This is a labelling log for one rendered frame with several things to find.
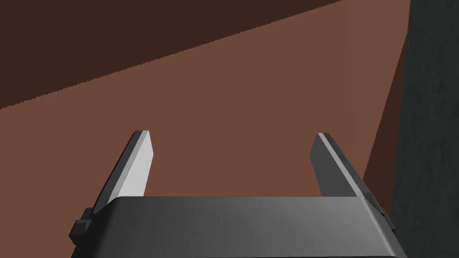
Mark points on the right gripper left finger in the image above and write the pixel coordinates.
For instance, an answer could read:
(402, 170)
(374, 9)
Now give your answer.
(133, 170)

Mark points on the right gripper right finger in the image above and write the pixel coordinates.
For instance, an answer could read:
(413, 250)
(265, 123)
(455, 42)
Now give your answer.
(333, 172)

